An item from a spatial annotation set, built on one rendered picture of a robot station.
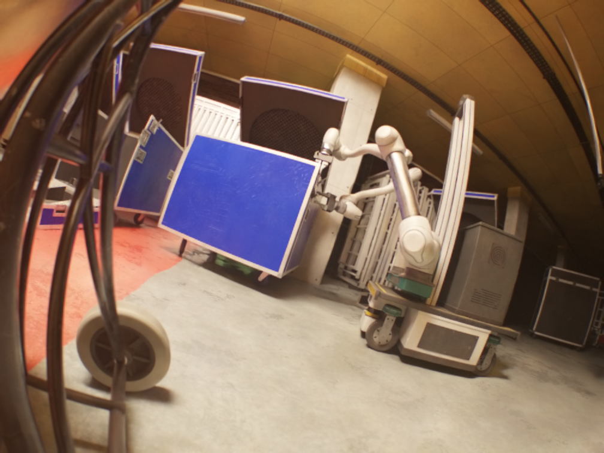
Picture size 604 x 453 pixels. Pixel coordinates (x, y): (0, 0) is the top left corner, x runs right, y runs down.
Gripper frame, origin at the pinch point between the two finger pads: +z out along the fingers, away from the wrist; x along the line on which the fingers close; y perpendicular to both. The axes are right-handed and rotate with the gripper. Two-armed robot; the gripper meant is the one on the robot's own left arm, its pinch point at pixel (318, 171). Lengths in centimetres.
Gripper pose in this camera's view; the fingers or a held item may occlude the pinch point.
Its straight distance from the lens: 175.8
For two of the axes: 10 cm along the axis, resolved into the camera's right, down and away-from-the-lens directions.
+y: -0.3, -2.6, -9.7
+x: 9.4, 3.2, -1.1
